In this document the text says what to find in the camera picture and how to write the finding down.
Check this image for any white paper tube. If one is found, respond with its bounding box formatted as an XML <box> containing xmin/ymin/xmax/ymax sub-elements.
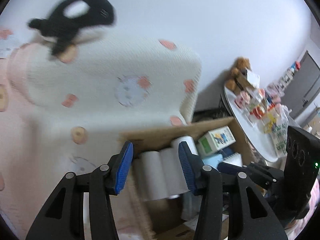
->
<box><xmin>159</xmin><ymin>148</ymin><xmax>188</xmax><ymax>198</ymax></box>
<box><xmin>140</xmin><ymin>151</ymin><xmax>168</xmax><ymax>201</ymax></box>
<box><xmin>170</xmin><ymin>136</ymin><xmax>199</xmax><ymax>155</ymax></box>

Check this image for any white spiral notepad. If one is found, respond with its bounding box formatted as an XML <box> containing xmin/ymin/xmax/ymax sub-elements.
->
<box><xmin>223</xmin><ymin>153</ymin><xmax>242</xmax><ymax>167</ymax></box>

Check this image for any green white mosquito liquid box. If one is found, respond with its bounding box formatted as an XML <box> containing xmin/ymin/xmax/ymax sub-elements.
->
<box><xmin>196</xmin><ymin>126</ymin><xmax>236</xmax><ymax>157</ymax></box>

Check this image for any white round side table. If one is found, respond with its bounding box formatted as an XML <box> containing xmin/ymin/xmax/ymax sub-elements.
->
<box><xmin>222</xmin><ymin>87</ymin><xmax>286</xmax><ymax>163</ymax></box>

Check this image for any green print plastic bag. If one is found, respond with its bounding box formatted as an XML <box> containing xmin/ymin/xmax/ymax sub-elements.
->
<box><xmin>263</xmin><ymin>114</ymin><xmax>289</xmax><ymax>158</ymax></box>

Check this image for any pink Hello Kitty bedsheet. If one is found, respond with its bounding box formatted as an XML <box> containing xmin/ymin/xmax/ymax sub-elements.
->
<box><xmin>1</xmin><ymin>59</ymin><xmax>171</xmax><ymax>239</ymax></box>

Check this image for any cardboard box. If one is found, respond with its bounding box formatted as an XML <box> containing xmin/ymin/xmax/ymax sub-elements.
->
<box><xmin>118</xmin><ymin>117</ymin><xmax>256</xmax><ymax>239</ymax></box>

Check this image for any brown teddy bear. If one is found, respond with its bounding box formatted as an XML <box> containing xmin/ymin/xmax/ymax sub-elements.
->
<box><xmin>225</xmin><ymin>57</ymin><xmax>251</xmax><ymax>94</ymax></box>

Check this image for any grey cabinet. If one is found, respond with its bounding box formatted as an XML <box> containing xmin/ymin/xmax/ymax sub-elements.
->
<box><xmin>286</xmin><ymin>51</ymin><xmax>319</xmax><ymax>119</ymax></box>

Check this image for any cream Hello Kitty pillow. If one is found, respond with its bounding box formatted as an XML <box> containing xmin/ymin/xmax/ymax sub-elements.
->
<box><xmin>5</xmin><ymin>33</ymin><xmax>201</xmax><ymax>122</ymax></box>

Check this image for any orca plush toy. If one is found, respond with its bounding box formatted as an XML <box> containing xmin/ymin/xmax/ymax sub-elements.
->
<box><xmin>28</xmin><ymin>0</ymin><xmax>116</xmax><ymax>56</ymax></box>

